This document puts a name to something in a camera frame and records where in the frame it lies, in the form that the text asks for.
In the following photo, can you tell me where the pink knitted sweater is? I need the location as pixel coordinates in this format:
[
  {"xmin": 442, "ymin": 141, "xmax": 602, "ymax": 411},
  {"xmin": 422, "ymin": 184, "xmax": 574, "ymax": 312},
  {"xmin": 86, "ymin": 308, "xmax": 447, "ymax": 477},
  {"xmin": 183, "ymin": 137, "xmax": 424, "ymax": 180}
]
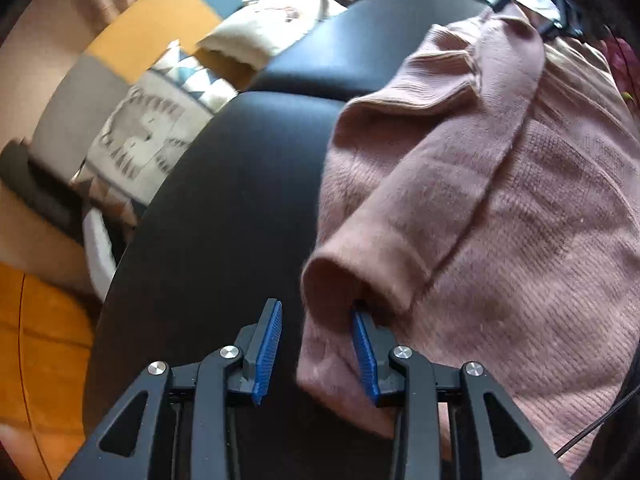
[{"xmin": 297, "ymin": 4, "xmax": 639, "ymax": 448}]

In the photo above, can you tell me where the magenta bed quilt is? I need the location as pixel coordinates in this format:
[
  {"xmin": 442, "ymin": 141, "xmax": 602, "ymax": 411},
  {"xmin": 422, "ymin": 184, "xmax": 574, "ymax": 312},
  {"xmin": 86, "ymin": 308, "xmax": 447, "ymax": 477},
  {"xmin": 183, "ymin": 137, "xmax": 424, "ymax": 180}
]
[{"xmin": 601, "ymin": 36, "xmax": 639, "ymax": 106}]

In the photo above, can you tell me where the grey yellow blue sofa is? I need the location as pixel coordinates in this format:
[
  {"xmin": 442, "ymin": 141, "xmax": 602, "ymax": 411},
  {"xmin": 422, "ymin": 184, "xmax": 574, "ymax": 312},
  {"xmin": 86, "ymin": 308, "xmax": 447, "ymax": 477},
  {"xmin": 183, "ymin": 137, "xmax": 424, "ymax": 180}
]
[{"xmin": 27, "ymin": 0, "xmax": 402, "ymax": 306}]

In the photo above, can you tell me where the black rolled mat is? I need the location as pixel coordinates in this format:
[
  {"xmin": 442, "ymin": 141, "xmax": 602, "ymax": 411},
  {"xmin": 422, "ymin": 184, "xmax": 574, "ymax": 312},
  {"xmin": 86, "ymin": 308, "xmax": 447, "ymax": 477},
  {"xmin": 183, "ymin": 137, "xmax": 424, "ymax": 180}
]
[{"xmin": 0, "ymin": 140, "xmax": 84, "ymax": 246}]

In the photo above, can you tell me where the deer print cushion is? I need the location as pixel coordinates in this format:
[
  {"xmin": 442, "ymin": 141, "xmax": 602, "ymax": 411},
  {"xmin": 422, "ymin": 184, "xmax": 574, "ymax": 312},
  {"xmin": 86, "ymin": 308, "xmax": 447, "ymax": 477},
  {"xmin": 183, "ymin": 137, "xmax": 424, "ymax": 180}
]
[{"xmin": 198, "ymin": 0, "xmax": 346, "ymax": 70}]

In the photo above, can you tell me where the tiger print cushion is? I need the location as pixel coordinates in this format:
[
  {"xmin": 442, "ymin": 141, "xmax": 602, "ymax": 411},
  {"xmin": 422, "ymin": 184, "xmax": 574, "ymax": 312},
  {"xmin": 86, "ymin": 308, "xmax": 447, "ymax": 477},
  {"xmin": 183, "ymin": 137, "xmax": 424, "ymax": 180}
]
[{"xmin": 72, "ymin": 40, "xmax": 238, "ymax": 229}]

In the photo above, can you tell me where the black cable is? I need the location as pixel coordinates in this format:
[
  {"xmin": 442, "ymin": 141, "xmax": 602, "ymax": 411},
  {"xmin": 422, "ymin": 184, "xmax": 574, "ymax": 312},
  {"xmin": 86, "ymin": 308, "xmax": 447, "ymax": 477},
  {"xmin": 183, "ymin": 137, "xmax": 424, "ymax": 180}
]
[{"xmin": 552, "ymin": 383, "xmax": 640, "ymax": 461}]

